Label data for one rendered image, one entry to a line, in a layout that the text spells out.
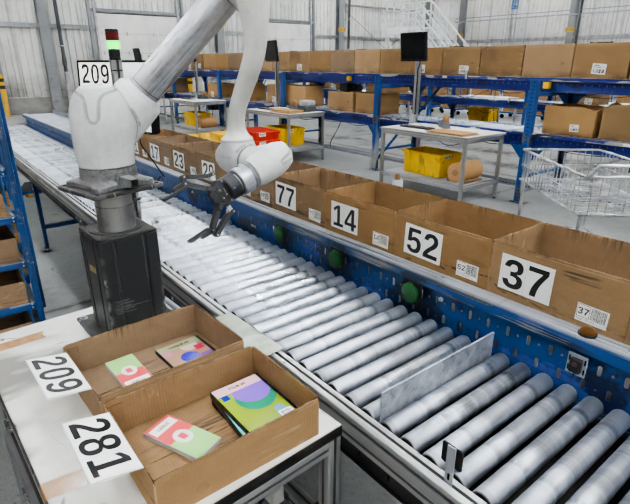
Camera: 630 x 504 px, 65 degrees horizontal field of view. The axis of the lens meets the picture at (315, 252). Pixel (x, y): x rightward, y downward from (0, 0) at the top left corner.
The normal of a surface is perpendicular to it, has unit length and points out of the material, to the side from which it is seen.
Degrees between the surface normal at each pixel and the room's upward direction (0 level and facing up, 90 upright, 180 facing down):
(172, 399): 89
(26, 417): 0
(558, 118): 90
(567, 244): 89
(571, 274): 90
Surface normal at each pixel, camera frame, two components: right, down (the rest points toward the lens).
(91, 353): 0.66, 0.26
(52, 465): 0.00, -0.93
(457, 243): -0.78, 0.23
